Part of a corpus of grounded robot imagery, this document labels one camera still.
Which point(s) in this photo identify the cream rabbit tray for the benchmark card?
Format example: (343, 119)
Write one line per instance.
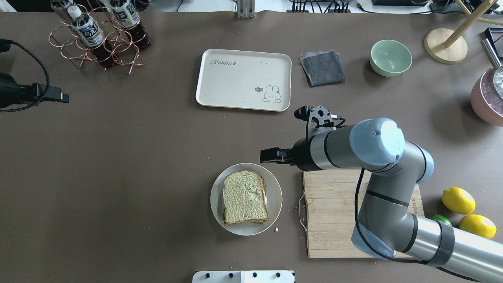
(245, 80)

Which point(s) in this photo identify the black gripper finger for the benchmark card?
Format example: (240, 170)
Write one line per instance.
(272, 159)
(274, 151)

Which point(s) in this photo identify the folded grey cloth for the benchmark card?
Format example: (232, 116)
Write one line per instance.
(323, 67)

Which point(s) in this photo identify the white round plate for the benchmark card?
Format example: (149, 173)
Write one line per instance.
(237, 199)

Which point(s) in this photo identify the pink bowl of ice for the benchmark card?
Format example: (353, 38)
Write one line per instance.
(486, 101)

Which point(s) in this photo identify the aluminium frame post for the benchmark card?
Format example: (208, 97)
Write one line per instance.
(245, 8)

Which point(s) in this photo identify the metal ice scoop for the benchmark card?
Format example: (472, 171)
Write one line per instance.
(497, 73)

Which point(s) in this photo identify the whole yellow lemon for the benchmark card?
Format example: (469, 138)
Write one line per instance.
(478, 225)
(458, 200)

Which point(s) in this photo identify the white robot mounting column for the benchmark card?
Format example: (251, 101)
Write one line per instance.
(245, 276)

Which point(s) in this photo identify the plain bread slice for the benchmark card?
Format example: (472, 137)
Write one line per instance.
(245, 196)

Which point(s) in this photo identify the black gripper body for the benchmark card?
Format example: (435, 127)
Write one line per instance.
(301, 154)

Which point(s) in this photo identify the tea bottle white cap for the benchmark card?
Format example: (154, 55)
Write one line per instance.
(86, 28)

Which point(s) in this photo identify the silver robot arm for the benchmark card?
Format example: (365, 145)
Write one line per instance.
(383, 222)

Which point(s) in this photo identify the green lime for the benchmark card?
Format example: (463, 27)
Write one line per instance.
(438, 217)

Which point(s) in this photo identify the wooden mug tree stand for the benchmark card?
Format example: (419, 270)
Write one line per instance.
(448, 46)

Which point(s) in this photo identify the wooden cutting board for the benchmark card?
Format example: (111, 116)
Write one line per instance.
(329, 203)

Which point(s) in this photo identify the copper wire bottle rack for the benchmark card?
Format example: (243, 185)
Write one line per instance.
(120, 47)

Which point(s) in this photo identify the mint green bowl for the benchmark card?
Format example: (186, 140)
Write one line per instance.
(390, 58)

